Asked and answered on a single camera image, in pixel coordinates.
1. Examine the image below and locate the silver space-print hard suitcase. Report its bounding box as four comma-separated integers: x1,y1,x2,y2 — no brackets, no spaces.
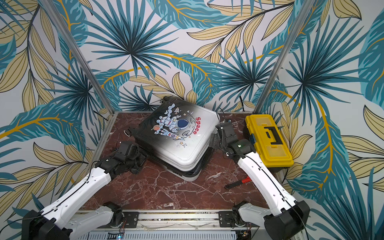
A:
129,97,219,182

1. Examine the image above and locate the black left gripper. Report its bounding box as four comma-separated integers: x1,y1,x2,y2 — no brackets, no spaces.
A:
125,148,151,175

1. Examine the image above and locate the aluminium corner post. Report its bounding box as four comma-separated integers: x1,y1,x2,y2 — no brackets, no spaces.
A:
253,1,315,114
41,0,115,115

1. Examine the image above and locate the aluminium front rail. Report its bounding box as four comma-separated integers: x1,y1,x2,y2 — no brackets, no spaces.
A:
68,209,304,232

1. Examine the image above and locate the red handled tool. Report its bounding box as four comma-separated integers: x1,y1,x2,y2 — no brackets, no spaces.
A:
225,177,252,190

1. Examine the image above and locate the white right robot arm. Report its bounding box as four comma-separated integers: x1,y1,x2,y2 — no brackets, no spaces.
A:
210,122,310,240

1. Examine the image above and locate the left aluminium corner post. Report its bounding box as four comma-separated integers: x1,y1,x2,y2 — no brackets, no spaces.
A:
41,0,115,115

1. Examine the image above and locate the perforated white cable tray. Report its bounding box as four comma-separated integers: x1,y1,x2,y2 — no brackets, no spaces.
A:
78,231,237,240

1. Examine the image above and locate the yellow and black toolbox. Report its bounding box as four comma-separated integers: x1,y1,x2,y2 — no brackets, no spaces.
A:
245,115,294,173

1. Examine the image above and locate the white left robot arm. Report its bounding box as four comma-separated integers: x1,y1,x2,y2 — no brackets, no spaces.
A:
22,141,149,240

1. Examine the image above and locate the right aluminium corner post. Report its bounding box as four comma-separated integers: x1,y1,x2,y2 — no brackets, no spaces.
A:
253,1,315,114

